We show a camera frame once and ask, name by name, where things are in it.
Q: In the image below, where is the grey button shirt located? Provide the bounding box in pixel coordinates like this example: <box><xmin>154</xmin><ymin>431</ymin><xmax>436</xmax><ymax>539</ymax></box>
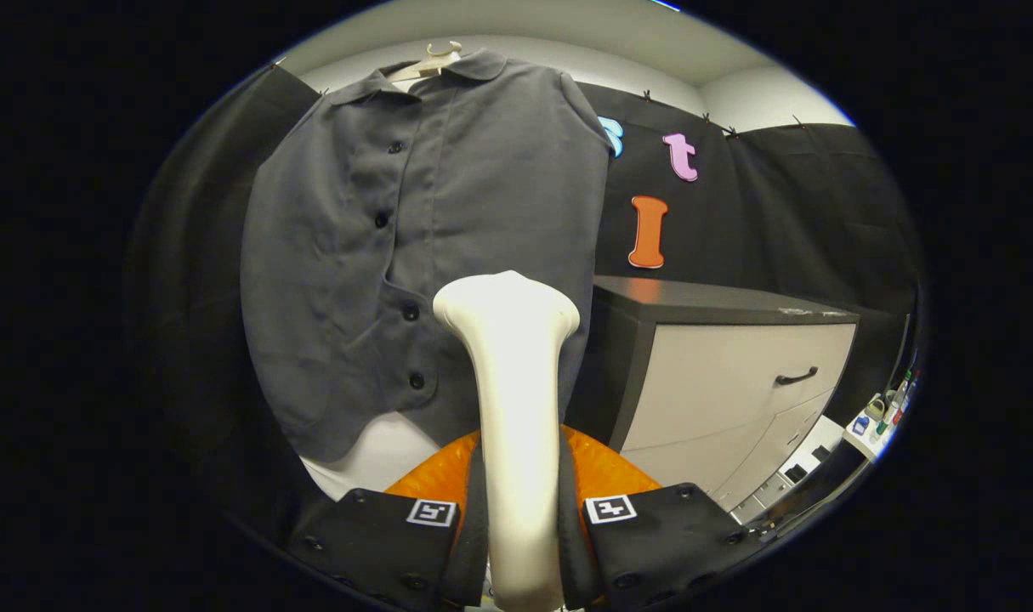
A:
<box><xmin>240</xmin><ymin>48</ymin><xmax>616</xmax><ymax>464</ymax></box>

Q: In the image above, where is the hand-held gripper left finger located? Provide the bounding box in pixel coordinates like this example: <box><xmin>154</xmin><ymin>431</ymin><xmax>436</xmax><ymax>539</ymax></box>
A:
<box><xmin>285</xmin><ymin>428</ymin><xmax>490</xmax><ymax>611</ymax></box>

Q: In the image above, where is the white garment steamer head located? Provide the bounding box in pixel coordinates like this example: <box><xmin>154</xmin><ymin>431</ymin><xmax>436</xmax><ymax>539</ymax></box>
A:
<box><xmin>432</xmin><ymin>270</ymin><xmax>582</xmax><ymax>612</ymax></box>

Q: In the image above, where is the black backdrop cloth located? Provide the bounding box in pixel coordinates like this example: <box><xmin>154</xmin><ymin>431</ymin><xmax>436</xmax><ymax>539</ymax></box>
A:
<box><xmin>125</xmin><ymin>64</ymin><xmax>921</xmax><ymax>528</ymax></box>

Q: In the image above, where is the grey top beige cabinet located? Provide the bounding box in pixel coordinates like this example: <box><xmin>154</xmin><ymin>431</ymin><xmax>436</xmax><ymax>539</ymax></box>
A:
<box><xmin>565</xmin><ymin>275</ymin><xmax>861</xmax><ymax>526</ymax></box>

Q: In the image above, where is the cream clothes hanger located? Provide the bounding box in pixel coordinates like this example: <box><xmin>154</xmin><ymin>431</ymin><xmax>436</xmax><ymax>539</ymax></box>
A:
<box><xmin>386</xmin><ymin>40</ymin><xmax>464</xmax><ymax>83</ymax></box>

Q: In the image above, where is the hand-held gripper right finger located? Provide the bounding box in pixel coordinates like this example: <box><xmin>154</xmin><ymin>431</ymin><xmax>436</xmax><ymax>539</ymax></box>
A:
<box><xmin>559</xmin><ymin>425</ymin><xmax>768</xmax><ymax>611</ymax></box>

